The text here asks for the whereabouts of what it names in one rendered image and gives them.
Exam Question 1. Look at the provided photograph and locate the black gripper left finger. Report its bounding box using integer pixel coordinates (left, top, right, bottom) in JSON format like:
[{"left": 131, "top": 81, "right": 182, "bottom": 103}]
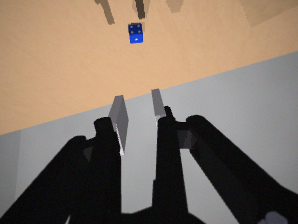
[{"left": 0, "top": 95, "right": 129, "bottom": 224}]

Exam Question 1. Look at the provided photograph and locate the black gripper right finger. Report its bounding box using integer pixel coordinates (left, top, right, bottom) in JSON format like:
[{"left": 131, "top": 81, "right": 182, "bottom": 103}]
[{"left": 151, "top": 88, "right": 298, "bottom": 224}]

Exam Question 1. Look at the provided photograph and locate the tan square mat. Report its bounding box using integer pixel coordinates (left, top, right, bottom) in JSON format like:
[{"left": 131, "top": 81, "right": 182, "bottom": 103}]
[{"left": 240, "top": 0, "right": 298, "bottom": 28}]

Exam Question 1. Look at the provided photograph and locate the blue die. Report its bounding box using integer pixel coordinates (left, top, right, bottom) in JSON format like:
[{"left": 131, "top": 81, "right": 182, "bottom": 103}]
[{"left": 128, "top": 24, "right": 143, "bottom": 44}]

